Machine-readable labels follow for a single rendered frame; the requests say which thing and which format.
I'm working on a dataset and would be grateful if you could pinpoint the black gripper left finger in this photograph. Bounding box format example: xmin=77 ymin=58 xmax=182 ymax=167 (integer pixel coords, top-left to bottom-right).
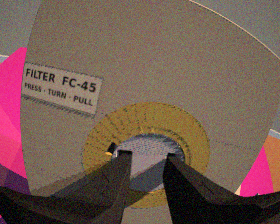
xmin=0 ymin=151 xmax=132 ymax=224

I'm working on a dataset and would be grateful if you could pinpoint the grey-brown service panel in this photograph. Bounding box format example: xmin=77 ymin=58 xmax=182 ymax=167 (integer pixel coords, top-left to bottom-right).
xmin=20 ymin=0 xmax=280 ymax=198

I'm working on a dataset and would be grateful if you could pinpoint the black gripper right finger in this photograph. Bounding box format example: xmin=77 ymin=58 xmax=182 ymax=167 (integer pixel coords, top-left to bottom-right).
xmin=162 ymin=153 xmax=280 ymax=224

